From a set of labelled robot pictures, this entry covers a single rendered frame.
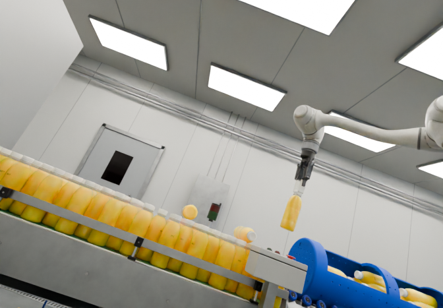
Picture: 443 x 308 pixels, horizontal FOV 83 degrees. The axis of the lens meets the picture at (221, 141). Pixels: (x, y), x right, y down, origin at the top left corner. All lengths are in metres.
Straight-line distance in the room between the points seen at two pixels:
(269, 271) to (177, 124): 4.24
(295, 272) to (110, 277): 0.67
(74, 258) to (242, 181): 4.00
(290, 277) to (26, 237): 0.94
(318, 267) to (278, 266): 0.36
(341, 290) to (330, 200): 4.04
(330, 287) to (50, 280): 1.13
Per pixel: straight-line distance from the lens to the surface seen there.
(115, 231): 1.08
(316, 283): 1.38
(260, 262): 1.02
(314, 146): 1.44
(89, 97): 5.58
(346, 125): 1.34
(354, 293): 1.49
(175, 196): 4.69
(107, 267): 1.08
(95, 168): 4.99
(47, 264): 1.12
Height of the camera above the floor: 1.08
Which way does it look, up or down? 20 degrees up
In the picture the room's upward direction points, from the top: 21 degrees clockwise
